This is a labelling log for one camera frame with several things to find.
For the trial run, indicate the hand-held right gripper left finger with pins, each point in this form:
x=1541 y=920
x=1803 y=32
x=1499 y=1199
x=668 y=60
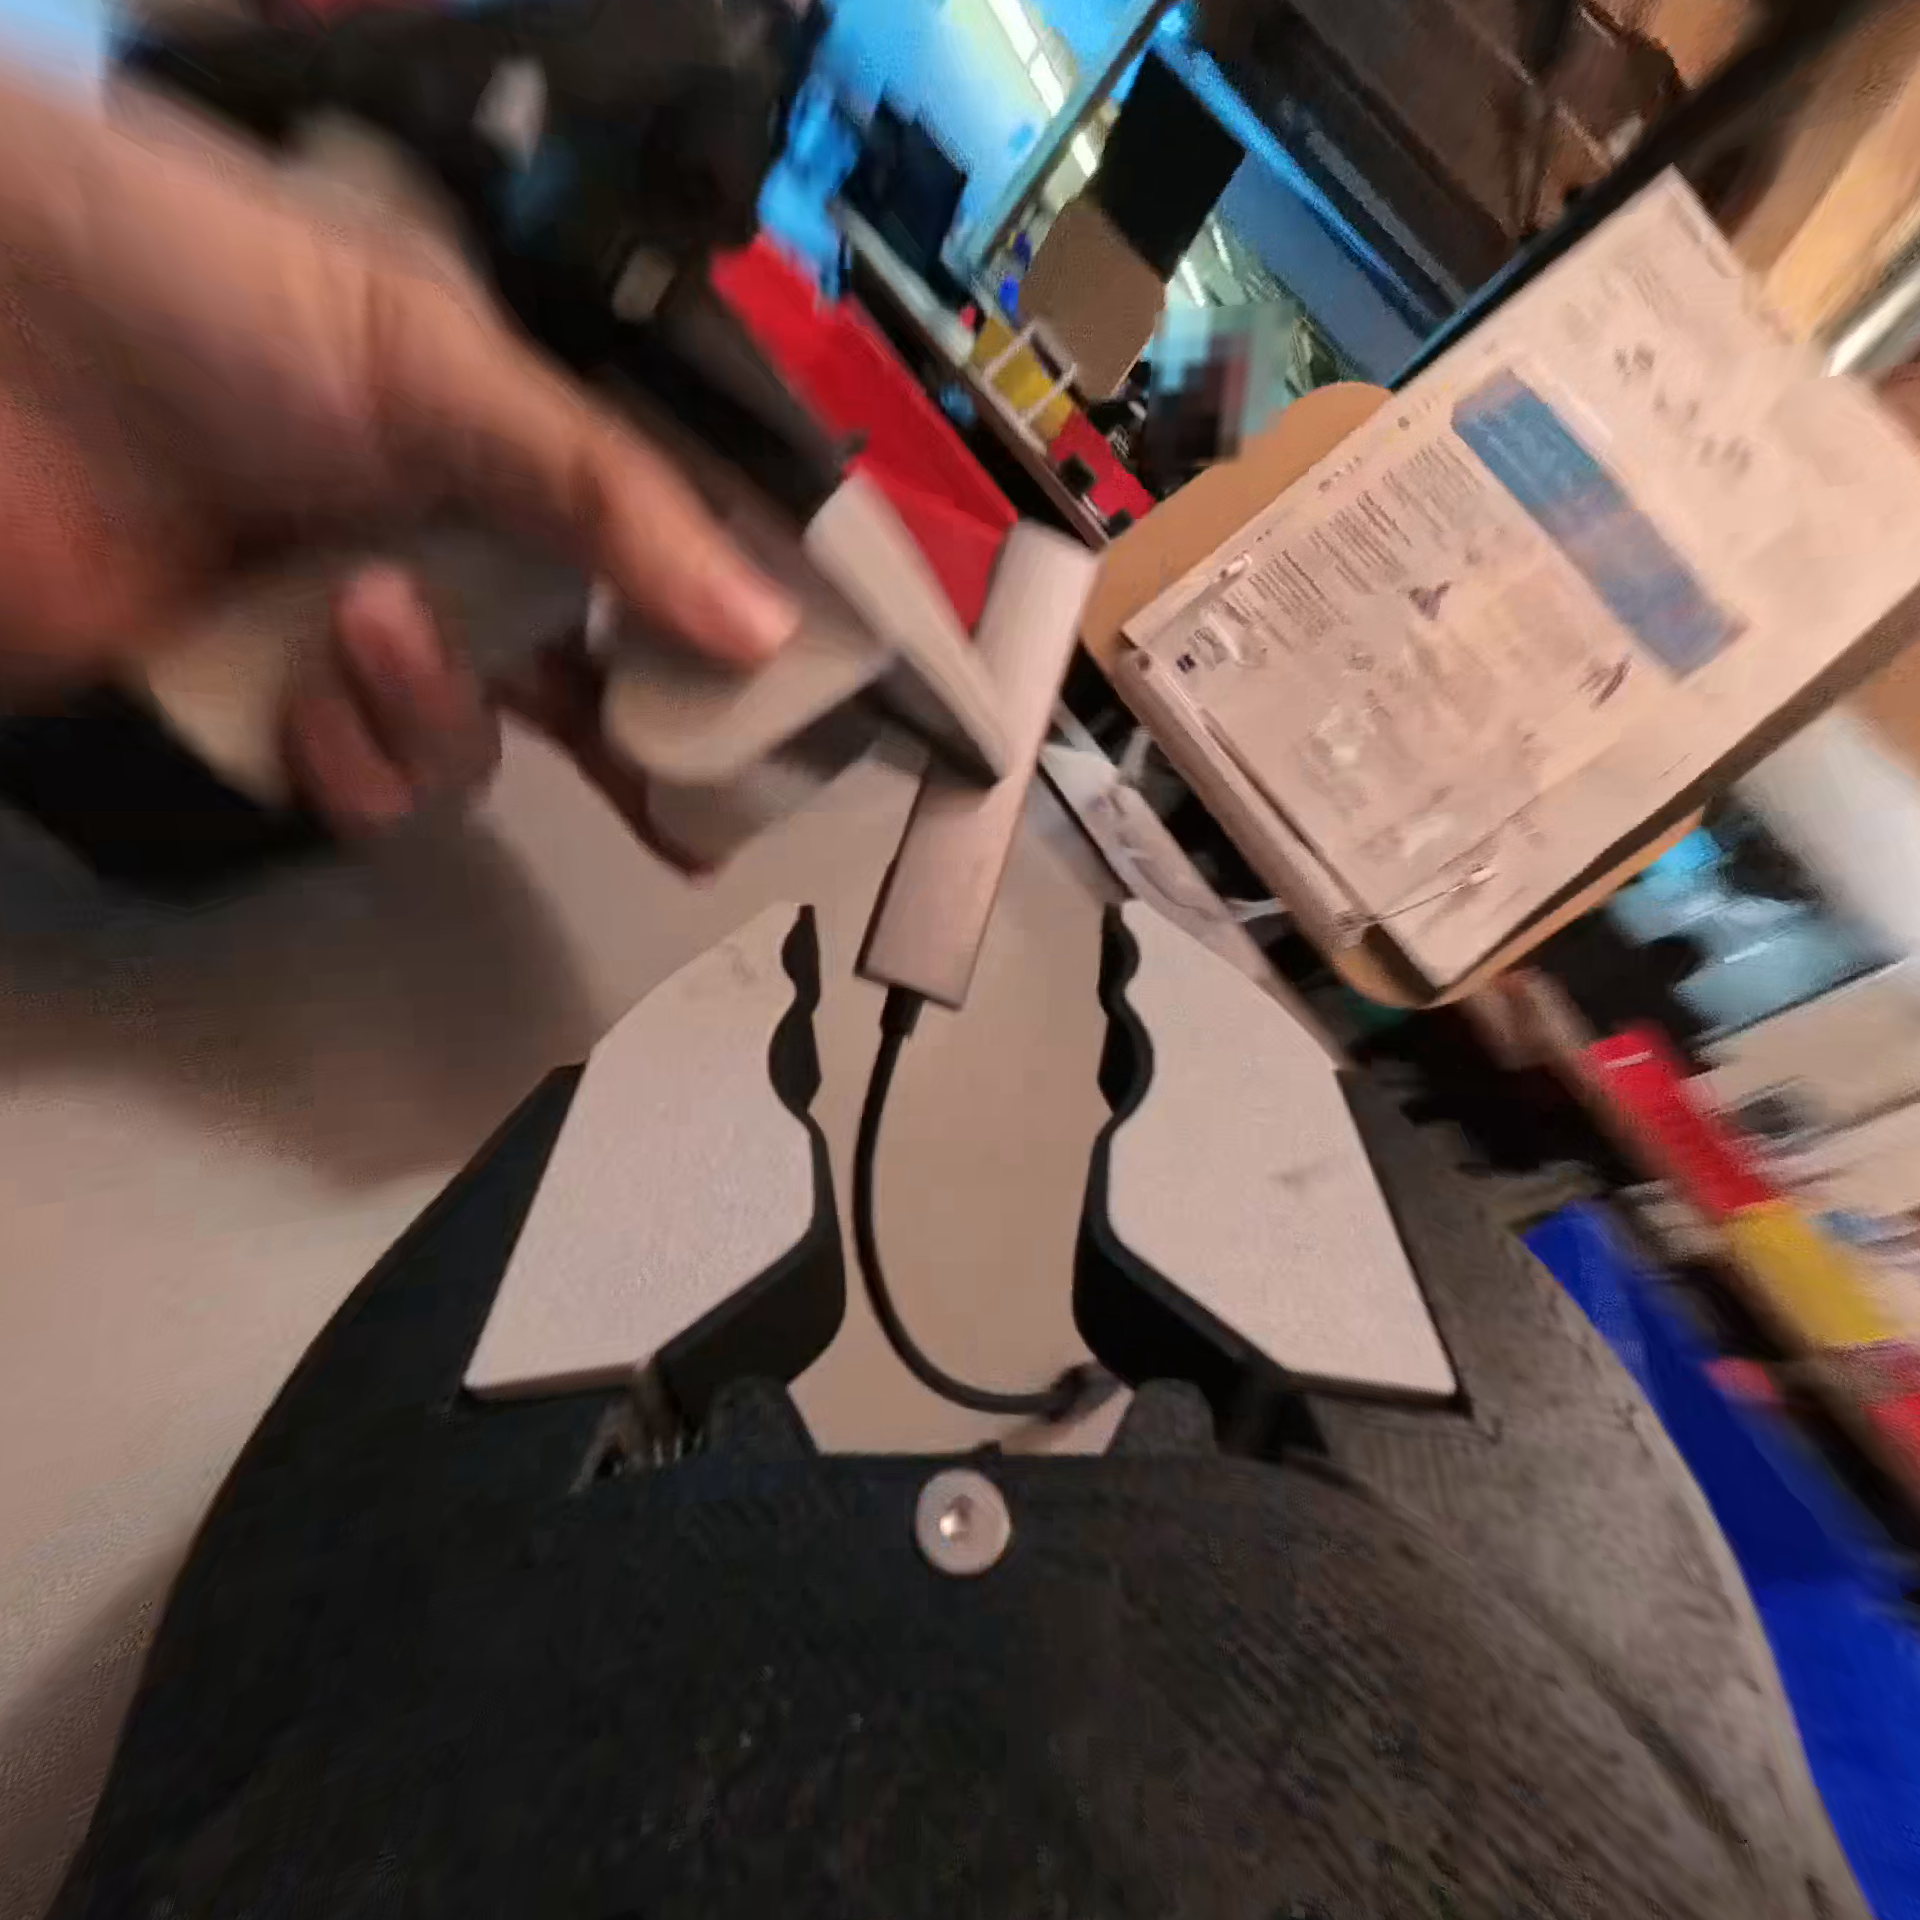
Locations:
x=674 y=1185

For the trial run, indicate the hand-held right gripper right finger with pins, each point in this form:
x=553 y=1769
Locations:
x=1275 y=1201

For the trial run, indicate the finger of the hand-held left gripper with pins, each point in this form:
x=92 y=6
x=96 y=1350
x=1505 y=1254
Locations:
x=779 y=811
x=914 y=629

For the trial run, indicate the grey USB hub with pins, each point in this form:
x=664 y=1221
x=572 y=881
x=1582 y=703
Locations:
x=960 y=870

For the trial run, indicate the grey desk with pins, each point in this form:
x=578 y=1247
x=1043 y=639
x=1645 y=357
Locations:
x=973 y=1201

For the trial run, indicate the person's left hand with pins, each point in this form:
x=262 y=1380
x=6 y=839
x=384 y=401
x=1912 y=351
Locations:
x=225 y=422

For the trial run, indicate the red plastic box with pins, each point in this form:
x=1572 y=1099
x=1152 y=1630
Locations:
x=868 y=406

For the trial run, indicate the wooden document stand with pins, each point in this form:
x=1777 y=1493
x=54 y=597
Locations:
x=1184 y=511

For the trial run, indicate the illustrated instruction sheet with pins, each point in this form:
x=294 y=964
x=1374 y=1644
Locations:
x=1349 y=720

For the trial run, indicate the blue plastic bin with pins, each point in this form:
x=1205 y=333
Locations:
x=1798 y=1576

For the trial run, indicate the white text sheet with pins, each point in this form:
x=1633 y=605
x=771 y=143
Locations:
x=1723 y=300

